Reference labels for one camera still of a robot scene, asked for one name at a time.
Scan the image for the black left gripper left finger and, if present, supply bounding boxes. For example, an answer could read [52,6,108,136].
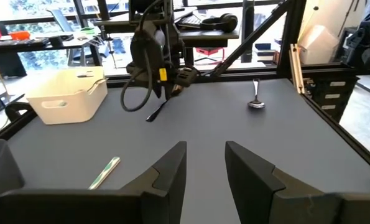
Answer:
[0,141,187,224]

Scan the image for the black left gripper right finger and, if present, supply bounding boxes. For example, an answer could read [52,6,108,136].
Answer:
[224,141,370,224]

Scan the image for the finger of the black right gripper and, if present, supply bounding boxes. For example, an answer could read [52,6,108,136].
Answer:
[153,82,167,100]
[167,83,184,100]

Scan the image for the black cutlery piece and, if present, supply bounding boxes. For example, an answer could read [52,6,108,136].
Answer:
[146,98,170,123]

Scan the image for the silver metal spoon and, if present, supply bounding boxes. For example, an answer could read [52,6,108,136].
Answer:
[247,77,266,109]

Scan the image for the black keyboard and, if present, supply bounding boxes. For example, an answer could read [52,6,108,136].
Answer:
[175,14,203,29]

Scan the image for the red floor tray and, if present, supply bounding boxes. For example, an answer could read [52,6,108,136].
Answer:
[195,47,225,62]

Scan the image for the black desk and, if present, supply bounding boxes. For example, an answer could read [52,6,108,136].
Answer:
[93,6,241,68]

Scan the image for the black headphones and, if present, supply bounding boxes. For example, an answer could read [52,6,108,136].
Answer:
[200,12,239,34]

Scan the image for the black pole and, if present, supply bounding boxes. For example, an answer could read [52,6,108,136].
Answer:
[241,0,256,63]

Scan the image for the white plastic bin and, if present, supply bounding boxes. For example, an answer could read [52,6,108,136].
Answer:
[25,66,109,126]

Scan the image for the blue boxes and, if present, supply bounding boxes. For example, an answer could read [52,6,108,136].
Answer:
[254,42,282,65]

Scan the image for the black cup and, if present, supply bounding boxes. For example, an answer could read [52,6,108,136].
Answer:
[49,35,64,49]

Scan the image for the black drawer cabinet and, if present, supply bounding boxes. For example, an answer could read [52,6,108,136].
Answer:
[302,75,359,123]

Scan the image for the light wooden strip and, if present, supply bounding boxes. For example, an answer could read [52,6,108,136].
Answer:
[289,43,306,95]

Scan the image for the dark desk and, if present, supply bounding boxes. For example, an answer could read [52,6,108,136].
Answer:
[0,30,102,68]

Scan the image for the orange object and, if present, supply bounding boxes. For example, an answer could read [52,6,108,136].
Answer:
[9,30,31,40]

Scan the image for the beige cardboard box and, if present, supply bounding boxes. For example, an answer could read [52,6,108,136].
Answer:
[297,24,340,65]

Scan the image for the dark grey plastic bin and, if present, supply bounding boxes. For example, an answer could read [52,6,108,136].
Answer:
[0,138,25,206]

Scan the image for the black machine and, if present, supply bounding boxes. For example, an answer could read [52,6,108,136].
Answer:
[340,11,370,70]

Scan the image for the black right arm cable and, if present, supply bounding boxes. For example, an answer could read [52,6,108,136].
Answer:
[120,46,154,113]

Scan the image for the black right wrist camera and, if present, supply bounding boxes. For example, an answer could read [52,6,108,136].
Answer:
[174,67,200,88]

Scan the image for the black diagonal frame strut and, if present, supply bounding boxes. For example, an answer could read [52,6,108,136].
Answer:
[209,0,293,77]

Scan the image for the black table frame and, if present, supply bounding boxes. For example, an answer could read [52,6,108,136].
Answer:
[0,60,370,178]

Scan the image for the black frame upright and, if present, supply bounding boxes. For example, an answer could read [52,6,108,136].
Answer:
[277,0,307,78]

